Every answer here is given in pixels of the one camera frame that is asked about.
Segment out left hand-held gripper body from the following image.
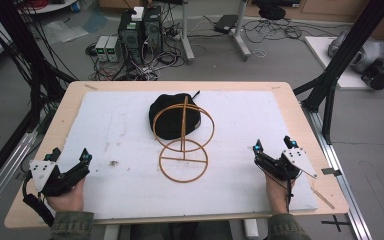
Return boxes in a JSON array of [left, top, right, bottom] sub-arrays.
[[29, 159, 91, 197]]

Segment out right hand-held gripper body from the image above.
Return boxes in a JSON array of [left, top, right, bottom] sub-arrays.
[[253, 147, 318, 181]]

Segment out orange wire hoop stand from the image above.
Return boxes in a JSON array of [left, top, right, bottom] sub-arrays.
[[151, 95, 216, 184]]

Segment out black cap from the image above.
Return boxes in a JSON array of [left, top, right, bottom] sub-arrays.
[[148, 90, 203, 141]]

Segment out person's left hand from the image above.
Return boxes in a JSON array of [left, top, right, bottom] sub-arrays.
[[46, 177, 87, 213]]

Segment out person's right hand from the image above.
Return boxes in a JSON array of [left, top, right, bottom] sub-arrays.
[[264, 172, 296, 215]]

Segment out black tape strip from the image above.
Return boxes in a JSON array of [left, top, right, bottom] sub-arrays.
[[321, 167, 343, 178]]

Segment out white foam mat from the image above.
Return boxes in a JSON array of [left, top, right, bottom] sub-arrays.
[[47, 89, 320, 221]]

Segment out thin wooden stick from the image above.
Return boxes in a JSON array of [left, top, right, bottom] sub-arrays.
[[309, 186, 336, 211]]

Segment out black tape cross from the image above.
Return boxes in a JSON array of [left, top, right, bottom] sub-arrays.
[[320, 214, 352, 233]]

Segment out white floor platform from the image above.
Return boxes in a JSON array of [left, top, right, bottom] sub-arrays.
[[304, 35, 384, 91]]

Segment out grey power supply unit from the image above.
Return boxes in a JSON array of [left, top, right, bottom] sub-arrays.
[[105, 35, 120, 63], [95, 35, 110, 63]]

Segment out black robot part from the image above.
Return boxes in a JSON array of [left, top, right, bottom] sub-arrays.
[[360, 57, 384, 91]]

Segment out grey robot shell part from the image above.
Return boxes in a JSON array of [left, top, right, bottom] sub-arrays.
[[327, 29, 384, 75]]

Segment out clear plastic sheet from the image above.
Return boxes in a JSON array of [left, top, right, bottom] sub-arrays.
[[42, 19, 90, 45]]

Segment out black computer tower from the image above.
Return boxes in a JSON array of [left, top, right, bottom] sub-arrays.
[[117, 9, 145, 65], [142, 5, 164, 56]]

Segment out flat black box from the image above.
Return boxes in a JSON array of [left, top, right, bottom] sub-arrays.
[[213, 14, 240, 35]]

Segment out black round stool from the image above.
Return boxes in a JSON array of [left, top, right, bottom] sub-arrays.
[[257, 4, 287, 21]]

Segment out white round table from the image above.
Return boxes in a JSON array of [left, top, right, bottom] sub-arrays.
[[17, 0, 78, 15]]

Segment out thick black gripper cable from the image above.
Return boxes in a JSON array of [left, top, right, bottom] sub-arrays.
[[21, 171, 56, 228]]

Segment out aluminium rail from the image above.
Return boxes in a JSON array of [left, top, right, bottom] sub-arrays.
[[302, 105, 374, 240], [0, 131, 38, 224]]

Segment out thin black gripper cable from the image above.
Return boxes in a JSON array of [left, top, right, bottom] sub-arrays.
[[262, 166, 304, 215]]

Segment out black metal frame stand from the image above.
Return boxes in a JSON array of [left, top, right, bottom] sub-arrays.
[[0, 0, 76, 198], [293, 0, 384, 145]]

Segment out tangle of black floor cables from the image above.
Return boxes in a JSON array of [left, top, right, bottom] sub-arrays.
[[241, 17, 339, 45]]

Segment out white table frame legs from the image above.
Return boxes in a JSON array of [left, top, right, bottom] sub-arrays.
[[179, 0, 253, 65]]

